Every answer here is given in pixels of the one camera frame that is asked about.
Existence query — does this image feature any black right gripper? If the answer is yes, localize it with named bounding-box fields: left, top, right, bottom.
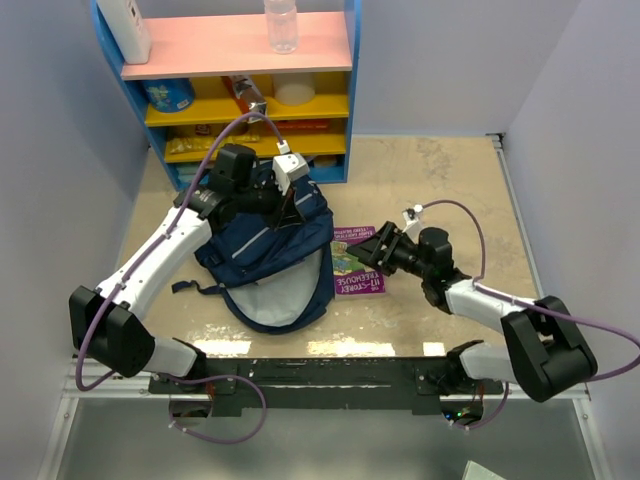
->
left=346, top=221, right=431, bottom=280

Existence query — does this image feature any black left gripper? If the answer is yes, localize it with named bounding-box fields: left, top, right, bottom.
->
left=235, top=170, right=305, bottom=231

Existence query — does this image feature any purple treehouse storey book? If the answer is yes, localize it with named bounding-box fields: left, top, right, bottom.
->
left=330, top=226, right=386, bottom=299

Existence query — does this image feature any navy blue student backpack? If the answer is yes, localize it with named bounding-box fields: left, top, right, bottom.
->
left=171, top=175, right=334, bottom=335

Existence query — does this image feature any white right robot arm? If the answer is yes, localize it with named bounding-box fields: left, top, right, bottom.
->
left=347, top=222, right=598, bottom=402

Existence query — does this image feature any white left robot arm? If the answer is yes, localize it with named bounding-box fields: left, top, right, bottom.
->
left=69, top=144, right=309, bottom=392

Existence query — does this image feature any orange snack bag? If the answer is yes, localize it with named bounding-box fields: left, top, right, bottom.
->
left=221, top=75, right=268, bottom=123

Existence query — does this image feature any orange flat box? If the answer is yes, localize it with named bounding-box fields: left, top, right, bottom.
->
left=274, top=119, right=331, bottom=132

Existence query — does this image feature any white round container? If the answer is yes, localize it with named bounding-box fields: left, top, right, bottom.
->
left=272, top=72, right=316, bottom=106

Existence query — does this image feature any yellow snack packet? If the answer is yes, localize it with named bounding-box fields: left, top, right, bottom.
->
left=166, top=133, right=261, bottom=155

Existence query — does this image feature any blue wooden shelf unit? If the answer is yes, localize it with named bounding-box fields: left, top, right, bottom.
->
left=90, top=1, right=361, bottom=190

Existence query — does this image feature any blue round tin can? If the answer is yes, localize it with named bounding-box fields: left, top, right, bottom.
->
left=141, top=78, right=195, bottom=114

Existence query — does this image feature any clear plastic water bottle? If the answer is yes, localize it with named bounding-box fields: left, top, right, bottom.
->
left=263, top=0, right=299, bottom=54

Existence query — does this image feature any white paper corner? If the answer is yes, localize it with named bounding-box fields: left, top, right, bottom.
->
left=462, top=460, right=504, bottom=480

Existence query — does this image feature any white rectangular box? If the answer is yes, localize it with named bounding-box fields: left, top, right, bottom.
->
left=96, top=0, right=152, bottom=65

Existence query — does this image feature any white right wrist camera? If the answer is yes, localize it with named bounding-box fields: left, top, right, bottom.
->
left=402, top=204, right=424, bottom=237

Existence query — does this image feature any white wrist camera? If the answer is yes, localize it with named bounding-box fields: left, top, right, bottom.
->
left=272, top=140, right=310, bottom=196
left=402, top=204, right=424, bottom=237

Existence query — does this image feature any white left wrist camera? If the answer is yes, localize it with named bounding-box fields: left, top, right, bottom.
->
left=272, top=140, right=310, bottom=196

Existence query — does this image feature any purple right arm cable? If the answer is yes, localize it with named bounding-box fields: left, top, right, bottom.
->
left=414, top=199, right=640, bottom=430

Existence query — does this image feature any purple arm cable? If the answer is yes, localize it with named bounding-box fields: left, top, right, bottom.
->
left=414, top=199, right=640, bottom=430
left=74, top=111, right=291, bottom=445

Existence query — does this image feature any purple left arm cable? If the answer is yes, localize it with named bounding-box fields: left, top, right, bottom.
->
left=74, top=111, right=291, bottom=445

